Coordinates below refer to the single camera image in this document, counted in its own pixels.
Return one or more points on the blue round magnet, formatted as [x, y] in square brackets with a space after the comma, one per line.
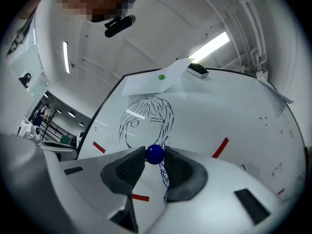
[154, 154]

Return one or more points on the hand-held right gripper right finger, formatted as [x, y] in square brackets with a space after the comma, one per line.
[214, 203]

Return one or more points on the whiteboard on black stand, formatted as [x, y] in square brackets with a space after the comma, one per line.
[219, 111]

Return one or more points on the black and white whiteboard eraser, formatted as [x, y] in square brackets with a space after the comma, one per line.
[198, 71]

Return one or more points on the green round magnet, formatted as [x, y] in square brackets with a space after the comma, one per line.
[161, 77]

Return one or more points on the long ceiling light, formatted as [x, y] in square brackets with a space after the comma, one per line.
[212, 47]
[66, 57]

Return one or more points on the white ceiling pipes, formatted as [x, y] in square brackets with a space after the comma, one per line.
[253, 28]

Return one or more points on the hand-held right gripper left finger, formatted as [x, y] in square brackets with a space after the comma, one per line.
[92, 177]

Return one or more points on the white paper sheet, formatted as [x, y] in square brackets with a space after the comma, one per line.
[273, 90]
[151, 82]

